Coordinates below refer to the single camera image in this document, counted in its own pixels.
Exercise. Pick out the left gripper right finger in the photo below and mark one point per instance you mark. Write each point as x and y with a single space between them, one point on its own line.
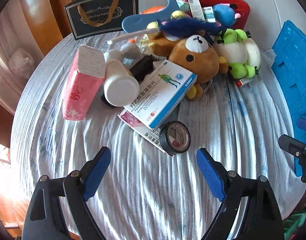
261 219

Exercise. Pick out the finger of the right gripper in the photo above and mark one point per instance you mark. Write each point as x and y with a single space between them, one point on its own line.
301 124
292 146

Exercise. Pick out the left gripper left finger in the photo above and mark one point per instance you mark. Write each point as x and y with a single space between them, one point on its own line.
44 218

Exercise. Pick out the black tape roll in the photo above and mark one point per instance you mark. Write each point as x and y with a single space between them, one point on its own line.
175 138

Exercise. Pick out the red white box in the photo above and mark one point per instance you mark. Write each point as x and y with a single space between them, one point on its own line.
142 130

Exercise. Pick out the blue white medicine box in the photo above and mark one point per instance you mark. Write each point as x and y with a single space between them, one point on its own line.
160 92

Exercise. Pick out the white medicine bottle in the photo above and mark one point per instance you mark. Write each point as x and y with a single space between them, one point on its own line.
120 88

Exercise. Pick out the pink tissue pack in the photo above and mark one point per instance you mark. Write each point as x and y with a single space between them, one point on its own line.
85 77

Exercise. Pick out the blue feather duster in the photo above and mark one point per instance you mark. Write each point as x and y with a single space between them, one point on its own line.
177 27

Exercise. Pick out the blue plastic crate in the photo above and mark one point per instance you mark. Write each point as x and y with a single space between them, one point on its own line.
289 68

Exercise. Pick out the small red white packet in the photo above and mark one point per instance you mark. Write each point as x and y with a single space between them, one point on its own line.
242 82

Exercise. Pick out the green frog plush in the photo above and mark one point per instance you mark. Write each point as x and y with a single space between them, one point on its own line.
240 51

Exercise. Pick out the striped white tablecloth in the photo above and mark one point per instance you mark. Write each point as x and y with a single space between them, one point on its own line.
145 193

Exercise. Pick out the brown bear plush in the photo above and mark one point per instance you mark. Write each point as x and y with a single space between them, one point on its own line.
193 53

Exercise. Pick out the blue round plush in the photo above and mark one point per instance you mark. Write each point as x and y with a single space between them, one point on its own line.
225 14

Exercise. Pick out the small teal white box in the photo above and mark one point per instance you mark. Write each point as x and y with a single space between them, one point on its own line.
209 14

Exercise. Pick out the tall white green box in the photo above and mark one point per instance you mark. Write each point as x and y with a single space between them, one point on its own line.
196 10

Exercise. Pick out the clear plastic bag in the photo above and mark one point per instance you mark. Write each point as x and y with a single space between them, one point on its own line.
21 63

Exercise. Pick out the orange pink plush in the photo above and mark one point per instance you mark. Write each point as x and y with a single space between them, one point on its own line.
152 10

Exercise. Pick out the black gift bag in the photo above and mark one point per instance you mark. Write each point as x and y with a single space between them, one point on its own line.
93 17

